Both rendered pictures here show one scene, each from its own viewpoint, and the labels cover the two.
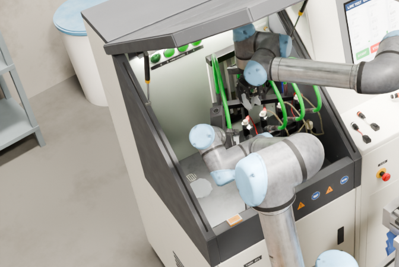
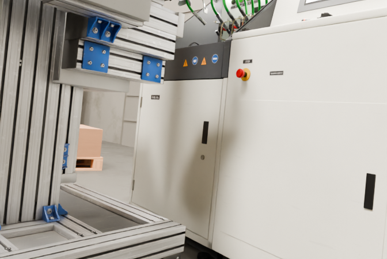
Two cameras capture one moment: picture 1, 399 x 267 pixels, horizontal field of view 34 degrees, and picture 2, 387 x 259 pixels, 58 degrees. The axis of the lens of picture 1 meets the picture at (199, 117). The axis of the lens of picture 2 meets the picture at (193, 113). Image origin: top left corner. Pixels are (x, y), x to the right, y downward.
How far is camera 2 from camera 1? 3.13 m
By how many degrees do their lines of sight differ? 78
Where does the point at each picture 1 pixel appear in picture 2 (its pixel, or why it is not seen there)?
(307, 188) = (191, 48)
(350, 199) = (217, 89)
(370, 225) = (230, 147)
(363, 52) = not seen: outside the picture
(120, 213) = not seen: hidden behind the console
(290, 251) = not seen: outside the picture
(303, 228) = (183, 92)
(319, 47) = not seen: outside the picture
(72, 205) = not seen: hidden behind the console
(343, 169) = (215, 45)
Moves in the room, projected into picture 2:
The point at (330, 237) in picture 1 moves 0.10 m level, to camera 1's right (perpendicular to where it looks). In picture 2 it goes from (198, 126) to (205, 127)
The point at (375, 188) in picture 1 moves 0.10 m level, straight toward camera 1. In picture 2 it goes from (239, 94) to (214, 92)
